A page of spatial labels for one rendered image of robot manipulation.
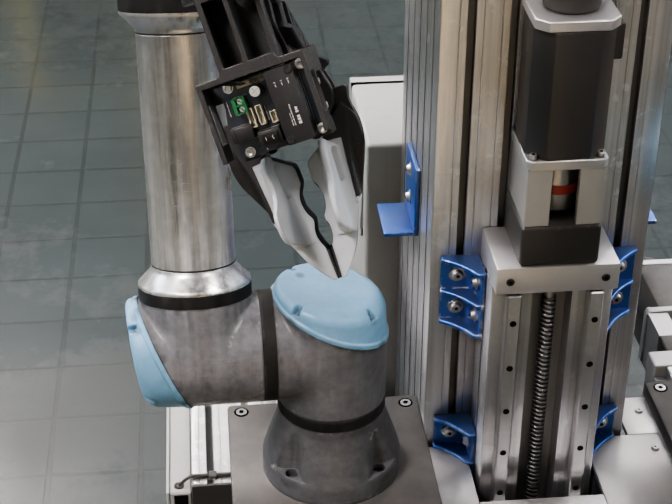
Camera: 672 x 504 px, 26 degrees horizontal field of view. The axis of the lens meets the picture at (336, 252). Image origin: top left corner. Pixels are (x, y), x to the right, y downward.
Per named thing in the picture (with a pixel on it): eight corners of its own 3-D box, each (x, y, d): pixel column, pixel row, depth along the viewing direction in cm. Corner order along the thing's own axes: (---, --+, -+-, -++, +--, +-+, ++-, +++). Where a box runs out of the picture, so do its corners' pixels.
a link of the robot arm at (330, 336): (395, 419, 151) (398, 311, 144) (266, 429, 150) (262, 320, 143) (378, 352, 161) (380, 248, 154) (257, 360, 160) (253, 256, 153)
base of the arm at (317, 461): (259, 422, 167) (257, 351, 161) (390, 414, 168) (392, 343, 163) (266, 510, 154) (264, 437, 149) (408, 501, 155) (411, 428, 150)
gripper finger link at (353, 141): (313, 211, 96) (269, 85, 94) (316, 206, 97) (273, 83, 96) (380, 188, 95) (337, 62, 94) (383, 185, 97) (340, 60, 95)
